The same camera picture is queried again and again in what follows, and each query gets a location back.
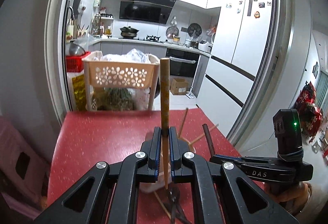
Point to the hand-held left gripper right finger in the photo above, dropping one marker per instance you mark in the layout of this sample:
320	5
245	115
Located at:
173	147

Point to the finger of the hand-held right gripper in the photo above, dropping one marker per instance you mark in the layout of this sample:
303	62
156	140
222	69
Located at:
216	160
230	157

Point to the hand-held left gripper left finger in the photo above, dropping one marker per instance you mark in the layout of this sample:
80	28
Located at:
158	147

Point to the beige plastic utensil holder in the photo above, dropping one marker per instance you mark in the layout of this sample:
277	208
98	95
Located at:
151	185

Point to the person's right hand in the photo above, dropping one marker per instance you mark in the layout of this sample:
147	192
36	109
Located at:
299	198

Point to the brown cardboard box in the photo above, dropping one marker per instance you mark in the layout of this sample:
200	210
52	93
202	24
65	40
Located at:
179	87

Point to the bag of green vegetables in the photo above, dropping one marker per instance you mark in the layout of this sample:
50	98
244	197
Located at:
115	98

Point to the red hanging decoration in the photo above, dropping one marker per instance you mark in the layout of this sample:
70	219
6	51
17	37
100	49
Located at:
307	96

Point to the beige flower-cutout storage cart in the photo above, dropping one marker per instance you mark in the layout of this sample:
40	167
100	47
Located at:
117	76

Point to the black built-in oven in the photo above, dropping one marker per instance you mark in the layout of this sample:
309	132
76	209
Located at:
182	62

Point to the clear plastic bag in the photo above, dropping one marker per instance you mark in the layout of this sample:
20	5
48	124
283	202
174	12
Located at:
133	56

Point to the yellow printed bag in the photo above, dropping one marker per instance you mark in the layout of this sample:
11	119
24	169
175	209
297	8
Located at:
78	91

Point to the white rice cooker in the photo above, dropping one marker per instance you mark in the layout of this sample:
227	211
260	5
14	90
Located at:
205	46

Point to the gas stove burner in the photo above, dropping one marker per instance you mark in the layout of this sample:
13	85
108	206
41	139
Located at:
154	38

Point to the round perforated metal rack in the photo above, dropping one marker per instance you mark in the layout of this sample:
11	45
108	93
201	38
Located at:
172	31
194	29

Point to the black cooking pot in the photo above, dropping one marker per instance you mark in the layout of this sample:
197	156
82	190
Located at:
129	32

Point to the red plastic basket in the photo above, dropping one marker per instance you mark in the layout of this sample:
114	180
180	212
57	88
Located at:
74	62

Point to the white refrigerator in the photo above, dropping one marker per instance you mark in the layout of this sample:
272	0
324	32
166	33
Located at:
243	34

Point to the large metal bowl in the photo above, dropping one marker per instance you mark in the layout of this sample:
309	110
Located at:
76	48

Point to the white spice rack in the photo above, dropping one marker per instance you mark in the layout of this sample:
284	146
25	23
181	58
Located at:
102	24

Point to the pink plastic stool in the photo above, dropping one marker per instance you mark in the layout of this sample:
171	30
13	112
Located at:
20	152

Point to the black range hood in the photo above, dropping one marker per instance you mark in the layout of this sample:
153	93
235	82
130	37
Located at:
143	9

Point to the hanging white plastic bag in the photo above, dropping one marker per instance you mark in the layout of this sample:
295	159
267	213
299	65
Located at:
82	4

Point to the silver door frame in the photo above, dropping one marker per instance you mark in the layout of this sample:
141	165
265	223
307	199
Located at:
56	34

